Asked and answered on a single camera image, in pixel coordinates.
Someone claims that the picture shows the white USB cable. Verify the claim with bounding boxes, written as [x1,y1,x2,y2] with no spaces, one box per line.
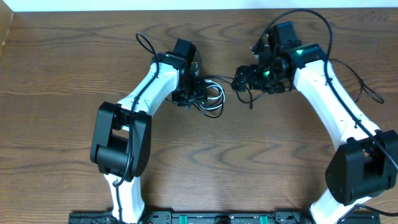
[198,79,226,111]

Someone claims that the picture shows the black USB cable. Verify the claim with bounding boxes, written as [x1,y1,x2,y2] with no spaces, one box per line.
[165,75,268,119]

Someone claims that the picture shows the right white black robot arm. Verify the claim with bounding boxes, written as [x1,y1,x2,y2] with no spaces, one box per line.
[232,40,397,223]

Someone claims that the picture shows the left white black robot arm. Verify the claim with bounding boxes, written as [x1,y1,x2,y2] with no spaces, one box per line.
[90,52,199,223]

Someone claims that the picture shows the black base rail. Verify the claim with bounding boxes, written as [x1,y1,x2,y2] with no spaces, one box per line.
[67,210,381,224]

